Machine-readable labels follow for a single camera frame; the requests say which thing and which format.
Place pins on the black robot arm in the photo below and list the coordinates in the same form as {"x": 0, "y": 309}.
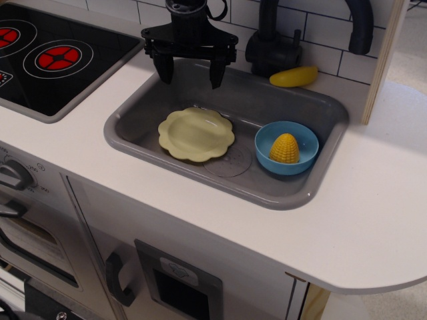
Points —
{"x": 192, "y": 8}

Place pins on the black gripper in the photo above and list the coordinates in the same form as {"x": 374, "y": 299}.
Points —
{"x": 192, "y": 37}

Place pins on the blue plastic bowl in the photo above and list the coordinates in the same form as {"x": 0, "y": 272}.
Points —
{"x": 307, "y": 142}

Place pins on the grey oven knob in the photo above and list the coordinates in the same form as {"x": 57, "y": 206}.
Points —
{"x": 15, "y": 176}

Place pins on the grey oven door handle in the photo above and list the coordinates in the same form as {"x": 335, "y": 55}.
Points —
{"x": 13, "y": 209}

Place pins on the black cabinet door handle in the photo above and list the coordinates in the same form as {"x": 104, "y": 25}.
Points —
{"x": 119, "y": 279}

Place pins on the dark grey toy faucet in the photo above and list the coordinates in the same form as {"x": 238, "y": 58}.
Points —
{"x": 269, "y": 53}

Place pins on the yellow toy corn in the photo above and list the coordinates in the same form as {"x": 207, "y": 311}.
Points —
{"x": 285, "y": 149}

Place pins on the wooden side panel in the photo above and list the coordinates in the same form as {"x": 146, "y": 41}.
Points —
{"x": 389, "y": 42}

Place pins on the black toy stovetop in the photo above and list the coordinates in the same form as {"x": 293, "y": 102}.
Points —
{"x": 50, "y": 64}

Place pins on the grey dispenser panel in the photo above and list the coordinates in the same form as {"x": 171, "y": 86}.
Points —
{"x": 180, "y": 286}

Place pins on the pale yellow scalloped plate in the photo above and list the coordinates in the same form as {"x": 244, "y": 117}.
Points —
{"x": 196, "y": 134}

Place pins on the yellow toy banana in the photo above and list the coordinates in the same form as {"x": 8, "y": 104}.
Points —
{"x": 296, "y": 77}

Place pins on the grey toy sink basin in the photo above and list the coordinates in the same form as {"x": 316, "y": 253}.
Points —
{"x": 249, "y": 103}

